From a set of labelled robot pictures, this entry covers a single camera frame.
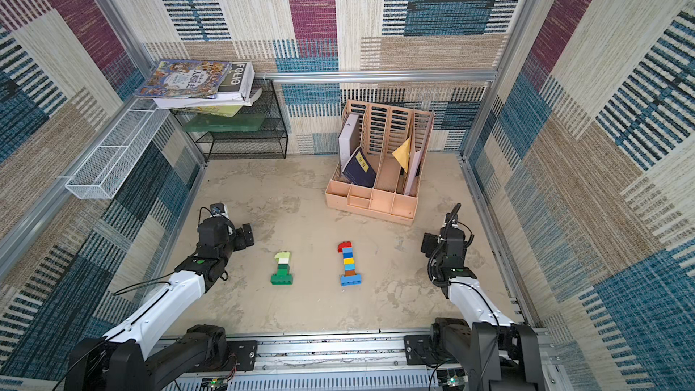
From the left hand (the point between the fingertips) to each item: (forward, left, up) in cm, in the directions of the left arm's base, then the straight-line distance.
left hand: (233, 227), depth 87 cm
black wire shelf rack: (+45, +2, +1) cm, 45 cm away
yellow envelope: (+17, -54, +14) cm, 58 cm away
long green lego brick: (-13, -15, -9) cm, 22 cm away
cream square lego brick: (-8, -16, -7) cm, 19 cm away
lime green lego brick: (-6, -15, -8) cm, 18 cm away
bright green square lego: (-10, -15, -10) cm, 21 cm away
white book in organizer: (+29, -37, +11) cm, 48 cm away
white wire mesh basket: (+3, +26, +23) cm, 35 cm away
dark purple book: (+25, -41, -1) cm, 48 cm away
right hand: (-1, -67, -4) cm, 67 cm away
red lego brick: (-2, -35, -9) cm, 36 cm away
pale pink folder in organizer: (+13, -57, +12) cm, 60 cm away
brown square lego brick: (-11, -36, -10) cm, 39 cm away
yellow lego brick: (-8, -36, -9) cm, 38 cm away
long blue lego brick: (-14, -37, -10) cm, 41 cm away
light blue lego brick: (-10, -36, -9) cm, 39 cm away
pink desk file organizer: (+44, -51, -14) cm, 68 cm away
